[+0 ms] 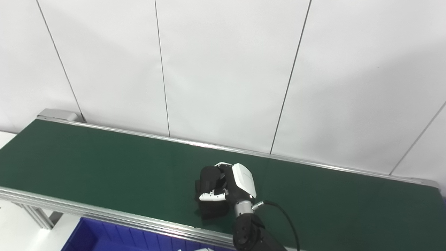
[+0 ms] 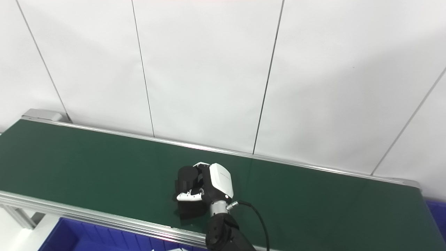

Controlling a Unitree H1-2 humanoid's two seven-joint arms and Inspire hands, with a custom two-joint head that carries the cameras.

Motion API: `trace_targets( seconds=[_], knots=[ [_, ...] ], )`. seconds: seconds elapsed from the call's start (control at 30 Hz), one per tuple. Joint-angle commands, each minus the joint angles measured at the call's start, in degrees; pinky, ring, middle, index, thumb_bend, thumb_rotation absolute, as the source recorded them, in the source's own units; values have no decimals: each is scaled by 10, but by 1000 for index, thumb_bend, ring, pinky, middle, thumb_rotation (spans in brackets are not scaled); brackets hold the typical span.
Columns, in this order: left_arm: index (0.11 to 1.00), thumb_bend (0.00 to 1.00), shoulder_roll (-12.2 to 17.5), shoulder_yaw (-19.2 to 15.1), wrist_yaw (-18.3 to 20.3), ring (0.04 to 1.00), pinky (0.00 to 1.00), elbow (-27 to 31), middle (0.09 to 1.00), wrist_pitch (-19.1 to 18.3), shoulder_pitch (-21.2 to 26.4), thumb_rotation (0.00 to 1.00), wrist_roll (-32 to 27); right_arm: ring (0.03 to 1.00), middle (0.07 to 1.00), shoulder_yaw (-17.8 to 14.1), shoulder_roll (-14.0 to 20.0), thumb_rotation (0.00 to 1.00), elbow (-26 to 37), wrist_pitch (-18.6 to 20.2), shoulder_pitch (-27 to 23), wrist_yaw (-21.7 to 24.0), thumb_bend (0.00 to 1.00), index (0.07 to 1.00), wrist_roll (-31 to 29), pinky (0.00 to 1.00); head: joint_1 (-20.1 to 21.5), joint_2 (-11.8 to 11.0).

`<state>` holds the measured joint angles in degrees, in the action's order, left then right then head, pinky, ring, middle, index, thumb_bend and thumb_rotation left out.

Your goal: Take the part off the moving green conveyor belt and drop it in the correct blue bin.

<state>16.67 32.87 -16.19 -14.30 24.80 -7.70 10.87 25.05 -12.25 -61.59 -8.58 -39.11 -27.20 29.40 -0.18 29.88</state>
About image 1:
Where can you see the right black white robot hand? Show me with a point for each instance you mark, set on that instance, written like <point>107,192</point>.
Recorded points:
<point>242,181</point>

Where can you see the black cylinder block part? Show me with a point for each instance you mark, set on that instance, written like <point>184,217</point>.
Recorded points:
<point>209,177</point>

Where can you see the green conveyor belt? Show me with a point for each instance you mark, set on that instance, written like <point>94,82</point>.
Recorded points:
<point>104,167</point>
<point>104,214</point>

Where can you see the blue plastic bin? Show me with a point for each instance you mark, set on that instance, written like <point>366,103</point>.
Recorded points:
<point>90,237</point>

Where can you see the aluminium conveyor leg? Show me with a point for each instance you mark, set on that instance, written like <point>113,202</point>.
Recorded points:
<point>38,216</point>

